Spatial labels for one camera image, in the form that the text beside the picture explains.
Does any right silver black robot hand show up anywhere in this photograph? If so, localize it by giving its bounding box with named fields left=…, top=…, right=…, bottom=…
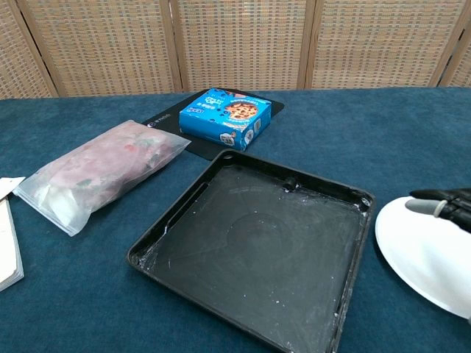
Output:
left=405, top=187, right=471, bottom=235

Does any white round plate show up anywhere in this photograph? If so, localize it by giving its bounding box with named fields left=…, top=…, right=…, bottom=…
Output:
left=375, top=196, right=471, bottom=319

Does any black mouse pad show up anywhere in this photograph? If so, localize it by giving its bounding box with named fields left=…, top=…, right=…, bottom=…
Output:
left=141, top=88, right=286, bottom=162

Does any translucent bag with pink cloth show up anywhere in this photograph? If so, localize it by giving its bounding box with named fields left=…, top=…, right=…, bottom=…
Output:
left=13, top=119, right=192, bottom=237

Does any black square tray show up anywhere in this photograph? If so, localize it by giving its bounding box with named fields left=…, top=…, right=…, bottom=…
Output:
left=127, top=149, right=377, bottom=353

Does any white notebook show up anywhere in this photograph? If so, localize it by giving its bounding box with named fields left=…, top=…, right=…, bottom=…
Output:
left=0, top=194, right=25, bottom=293

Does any blue cookie box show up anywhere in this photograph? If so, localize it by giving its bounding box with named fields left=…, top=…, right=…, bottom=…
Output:
left=179, top=88, right=273, bottom=152

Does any woven folding screen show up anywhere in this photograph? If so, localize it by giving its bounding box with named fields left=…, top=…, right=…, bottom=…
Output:
left=0, top=0, right=471, bottom=99

